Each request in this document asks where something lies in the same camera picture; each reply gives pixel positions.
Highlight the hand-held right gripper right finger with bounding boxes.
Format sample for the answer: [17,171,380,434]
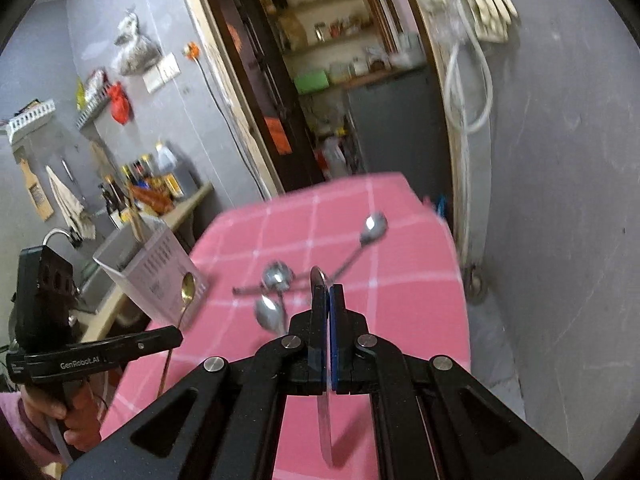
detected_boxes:
[330,284,584,480]

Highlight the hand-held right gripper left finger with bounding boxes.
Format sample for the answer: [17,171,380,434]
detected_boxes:
[62,282,331,480]

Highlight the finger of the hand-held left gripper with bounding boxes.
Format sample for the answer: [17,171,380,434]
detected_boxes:
[117,325,184,365]

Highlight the white perforated utensil holder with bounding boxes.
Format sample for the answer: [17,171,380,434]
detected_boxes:
[92,217,209,332]

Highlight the gold spoon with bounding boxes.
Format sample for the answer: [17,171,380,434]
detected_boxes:
[156,272,198,397]

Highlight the steel table knife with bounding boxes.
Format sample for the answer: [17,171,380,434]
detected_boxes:
[309,265,337,467]

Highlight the person's left forearm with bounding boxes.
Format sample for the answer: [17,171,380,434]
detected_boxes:
[0,392,66,469]

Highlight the person's left hand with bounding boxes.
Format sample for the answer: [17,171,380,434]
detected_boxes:
[22,382,104,454]

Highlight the steel sink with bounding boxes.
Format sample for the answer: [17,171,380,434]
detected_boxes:
[75,262,121,314]

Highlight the steel spoon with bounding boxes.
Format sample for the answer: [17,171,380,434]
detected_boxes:
[232,259,296,295]
[320,211,390,286]
[254,294,289,336]

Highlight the chrome faucet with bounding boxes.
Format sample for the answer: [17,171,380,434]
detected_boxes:
[42,227,84,262]

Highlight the pink checked tablecloth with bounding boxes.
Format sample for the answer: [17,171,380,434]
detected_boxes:
[100,172,474,480]

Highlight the hanging cloth towel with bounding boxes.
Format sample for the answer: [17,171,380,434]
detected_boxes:
[45,164,96,240]

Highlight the wooden grater board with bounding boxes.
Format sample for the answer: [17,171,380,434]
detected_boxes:
[17,157,55,222]

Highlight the dark sauce bottle with pump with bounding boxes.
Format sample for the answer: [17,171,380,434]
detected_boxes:
[98,182,124,229]

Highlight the dark sauce bottle yellow label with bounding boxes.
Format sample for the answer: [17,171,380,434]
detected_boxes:
[105,175,132,212]

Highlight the clear oil jug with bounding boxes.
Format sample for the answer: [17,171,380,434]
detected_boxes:
[153,141,187,199]

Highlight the red plastic bag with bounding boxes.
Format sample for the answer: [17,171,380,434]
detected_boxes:
[107,81,135,126]

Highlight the seasoning packets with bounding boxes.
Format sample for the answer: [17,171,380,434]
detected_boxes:
[75,68,109,111]

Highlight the grey cabinet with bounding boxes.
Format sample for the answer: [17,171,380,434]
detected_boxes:
[344,67,449,181]

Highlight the dark wooden door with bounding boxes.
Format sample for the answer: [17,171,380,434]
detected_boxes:
[224,0,326,194]

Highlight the green box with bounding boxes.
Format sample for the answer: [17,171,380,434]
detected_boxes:
[293,70,331,95]

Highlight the clear bag of dried goods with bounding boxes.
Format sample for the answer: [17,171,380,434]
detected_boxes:
[110,7,162,77]

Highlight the wooden shelf unit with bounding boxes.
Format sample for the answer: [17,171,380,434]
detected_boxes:
[252,0,402,87]

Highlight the cream rubber gloves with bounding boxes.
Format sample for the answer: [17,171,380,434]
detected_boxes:
[447,0,519,44]

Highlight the white wall basket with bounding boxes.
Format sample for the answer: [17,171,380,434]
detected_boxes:
[5,99,55,136]

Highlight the metal wall rack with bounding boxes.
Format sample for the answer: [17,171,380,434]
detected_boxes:
[74,95,114,129]

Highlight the thin power cable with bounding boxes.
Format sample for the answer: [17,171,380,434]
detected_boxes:
[197,57,267,202]

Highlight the white wall socket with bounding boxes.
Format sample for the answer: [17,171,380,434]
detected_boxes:
[158,53,181,81]

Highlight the white hose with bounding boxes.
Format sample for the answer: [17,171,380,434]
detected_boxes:
[444,34,494,136]

